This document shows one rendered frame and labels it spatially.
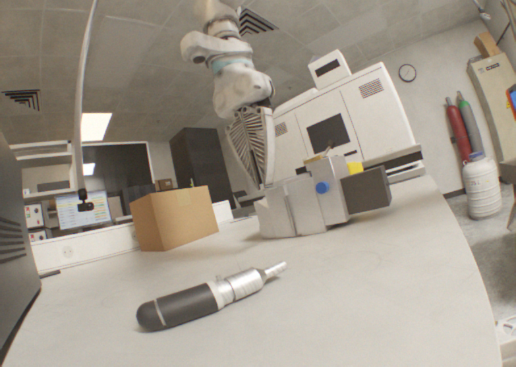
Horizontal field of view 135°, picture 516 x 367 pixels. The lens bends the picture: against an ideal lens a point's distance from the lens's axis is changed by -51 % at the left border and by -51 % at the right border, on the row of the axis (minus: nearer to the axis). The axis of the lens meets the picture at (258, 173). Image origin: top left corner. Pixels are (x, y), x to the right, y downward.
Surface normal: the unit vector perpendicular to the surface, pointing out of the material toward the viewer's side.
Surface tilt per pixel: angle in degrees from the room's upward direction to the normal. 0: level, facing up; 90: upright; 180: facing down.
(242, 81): 91
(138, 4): 180
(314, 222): 90
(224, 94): 92
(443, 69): 90
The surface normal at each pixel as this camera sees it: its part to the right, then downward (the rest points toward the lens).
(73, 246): 0.72, -0.26
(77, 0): 0.26, 0.96
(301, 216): -0.62, 0.09
